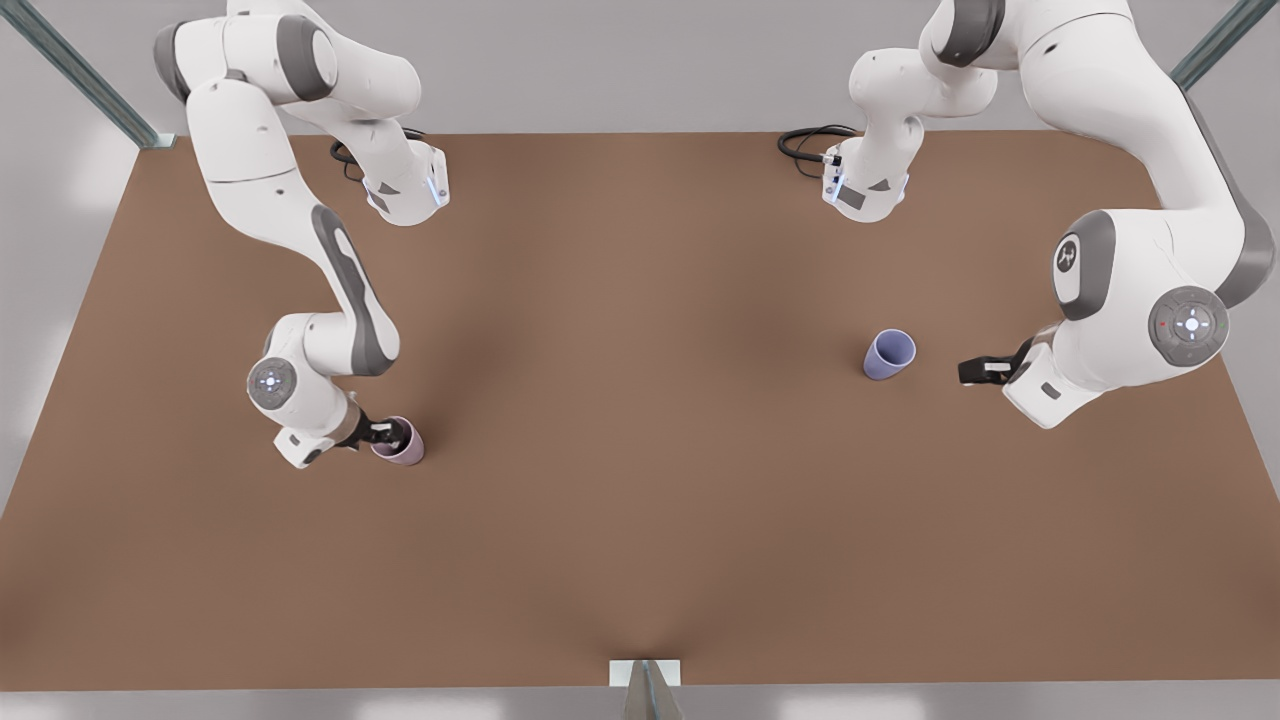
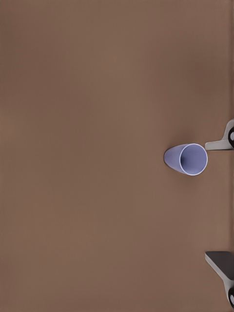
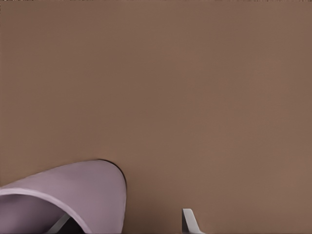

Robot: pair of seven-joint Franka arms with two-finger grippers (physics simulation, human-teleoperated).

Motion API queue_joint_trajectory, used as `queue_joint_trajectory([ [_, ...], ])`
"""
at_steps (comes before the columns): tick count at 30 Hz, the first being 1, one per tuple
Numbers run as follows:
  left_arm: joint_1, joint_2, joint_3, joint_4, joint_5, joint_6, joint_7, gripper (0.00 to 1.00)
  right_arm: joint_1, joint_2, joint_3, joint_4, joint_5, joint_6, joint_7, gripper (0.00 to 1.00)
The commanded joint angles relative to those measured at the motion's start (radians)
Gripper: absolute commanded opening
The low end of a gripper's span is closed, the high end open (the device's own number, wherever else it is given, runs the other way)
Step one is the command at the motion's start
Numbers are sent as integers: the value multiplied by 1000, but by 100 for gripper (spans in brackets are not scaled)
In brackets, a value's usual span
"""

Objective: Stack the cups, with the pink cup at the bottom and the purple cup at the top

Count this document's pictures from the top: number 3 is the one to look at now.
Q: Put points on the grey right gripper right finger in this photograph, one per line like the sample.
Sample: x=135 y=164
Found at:
x=190 y=220

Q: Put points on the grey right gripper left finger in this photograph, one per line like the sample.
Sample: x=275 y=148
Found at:
x=60 y=223

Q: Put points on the purple cup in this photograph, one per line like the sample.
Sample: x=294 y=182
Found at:
x=92 y=192

